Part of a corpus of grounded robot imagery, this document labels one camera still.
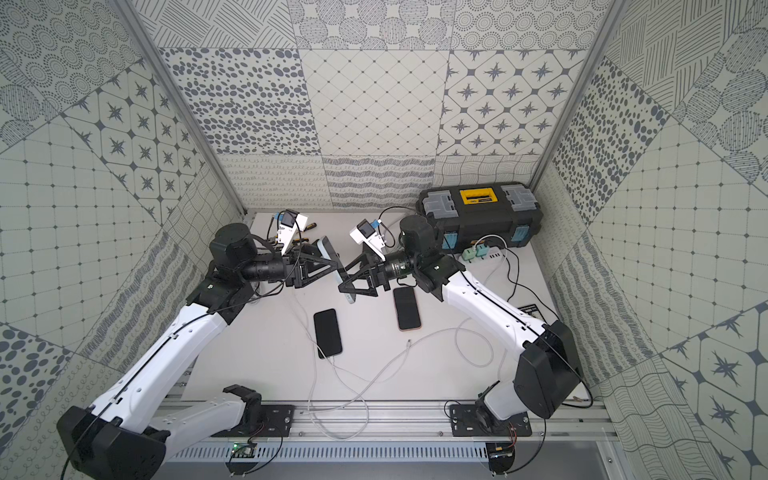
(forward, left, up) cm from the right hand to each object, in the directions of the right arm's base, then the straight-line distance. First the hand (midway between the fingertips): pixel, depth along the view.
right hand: (343, 284), depth 63 cm
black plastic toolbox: (+35, -35, -14) cm, 51 cm away
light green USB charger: (+28, -35, -26) cm, 52 cm away
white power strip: (+30, -46, -29) cm, 62 cm away
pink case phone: (+9, -14, -31) cm, 36 cm away
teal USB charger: (+30, -40, -25) cm, 56 cm away
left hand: (+4, +2, +6) cm, 8 cm away
